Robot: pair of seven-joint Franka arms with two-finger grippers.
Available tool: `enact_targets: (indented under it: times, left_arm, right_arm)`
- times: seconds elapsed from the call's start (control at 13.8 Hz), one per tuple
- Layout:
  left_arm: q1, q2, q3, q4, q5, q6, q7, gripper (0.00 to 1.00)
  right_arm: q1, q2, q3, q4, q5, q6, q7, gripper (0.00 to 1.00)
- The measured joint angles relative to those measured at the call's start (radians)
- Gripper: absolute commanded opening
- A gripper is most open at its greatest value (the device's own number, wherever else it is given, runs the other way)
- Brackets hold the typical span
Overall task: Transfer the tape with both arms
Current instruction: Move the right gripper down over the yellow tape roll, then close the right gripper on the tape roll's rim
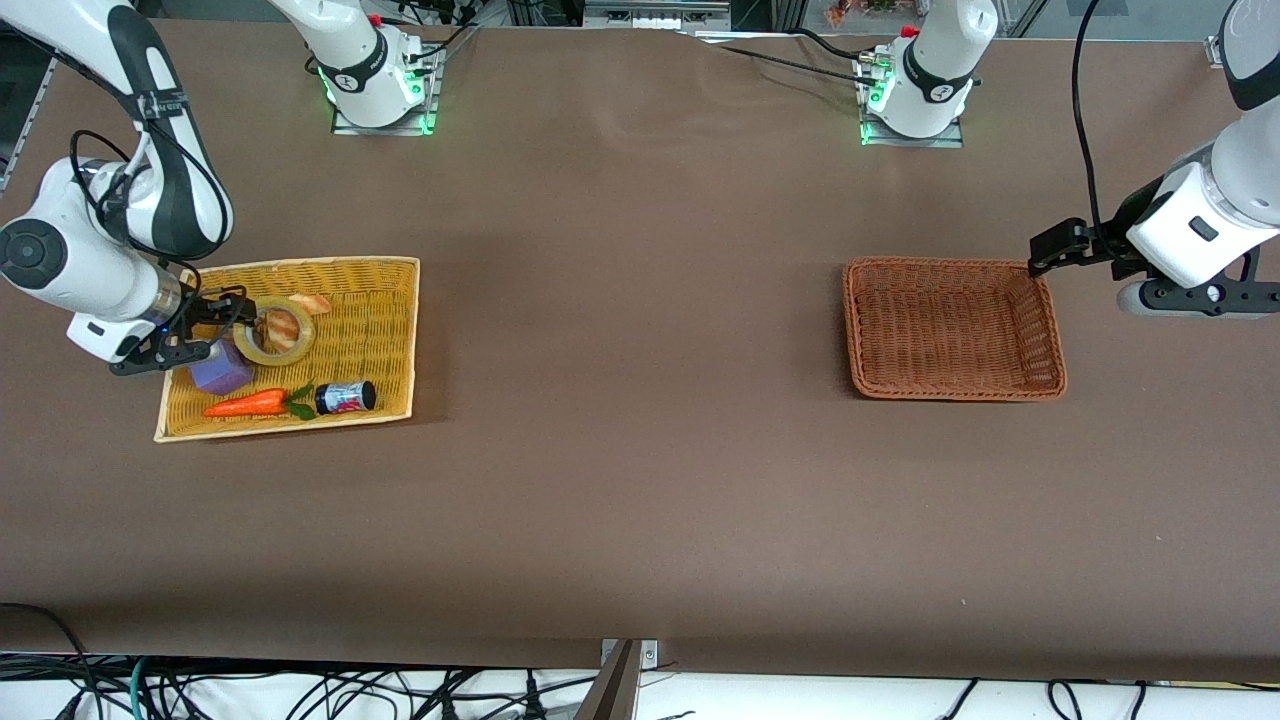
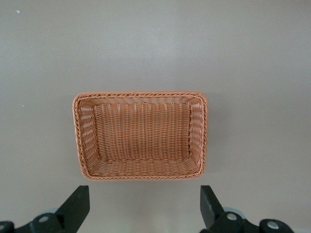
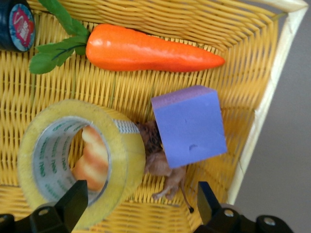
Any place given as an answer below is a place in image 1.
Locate black floor cable loop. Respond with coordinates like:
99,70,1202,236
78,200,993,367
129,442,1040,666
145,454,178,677
0,602,106,720

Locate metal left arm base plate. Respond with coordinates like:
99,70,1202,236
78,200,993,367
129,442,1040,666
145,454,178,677
856,50,967,149

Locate striped toy croissant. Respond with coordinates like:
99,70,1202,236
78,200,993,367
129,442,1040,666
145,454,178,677
255,293,333,353

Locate purple foam cube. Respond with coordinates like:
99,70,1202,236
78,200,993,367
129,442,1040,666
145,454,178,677
189,340,257,397

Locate grey table side rail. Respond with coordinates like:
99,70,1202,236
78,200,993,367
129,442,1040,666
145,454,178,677
0,55,57,193

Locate black base connector cables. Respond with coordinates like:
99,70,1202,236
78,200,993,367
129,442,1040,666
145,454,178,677
398,0,483,69

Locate orange toy carrot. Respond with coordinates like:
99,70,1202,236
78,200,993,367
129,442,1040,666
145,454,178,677
202,383,319,421

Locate metal table edge bracket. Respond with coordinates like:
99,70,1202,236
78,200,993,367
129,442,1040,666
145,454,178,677
600,638,661,671

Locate brown wicker basket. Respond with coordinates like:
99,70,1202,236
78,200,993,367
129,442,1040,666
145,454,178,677
842,257,1068,402

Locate yellow packing tape roll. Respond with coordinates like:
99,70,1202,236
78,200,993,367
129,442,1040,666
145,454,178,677
232,296,317,367

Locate yellow woven basket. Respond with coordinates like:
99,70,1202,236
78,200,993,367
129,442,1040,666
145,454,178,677
153,257,421,443

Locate short black table cable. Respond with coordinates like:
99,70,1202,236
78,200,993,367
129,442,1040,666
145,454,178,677
792,27,867,61

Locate small black-lidded jar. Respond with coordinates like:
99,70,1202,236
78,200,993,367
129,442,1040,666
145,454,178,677
314,380,378,416

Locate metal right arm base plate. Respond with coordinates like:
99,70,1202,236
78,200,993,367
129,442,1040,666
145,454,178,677
330,44,443,137

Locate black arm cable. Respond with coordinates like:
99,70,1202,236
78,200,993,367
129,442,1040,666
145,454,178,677
1070,0,1113,246
66,122,233,293

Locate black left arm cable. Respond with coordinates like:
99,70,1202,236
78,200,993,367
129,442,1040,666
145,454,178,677
1070,0,1113,246

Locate aluminium frame beam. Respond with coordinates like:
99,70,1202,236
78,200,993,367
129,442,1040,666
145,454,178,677
583,0,733,31

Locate dark stand post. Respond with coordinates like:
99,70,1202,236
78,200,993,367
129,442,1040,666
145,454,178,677
574,640,643,720

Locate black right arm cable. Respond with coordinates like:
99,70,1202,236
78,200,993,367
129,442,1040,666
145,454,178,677
66,122,233,293

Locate long black table cable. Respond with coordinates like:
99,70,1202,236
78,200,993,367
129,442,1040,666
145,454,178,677
700,38,869,79

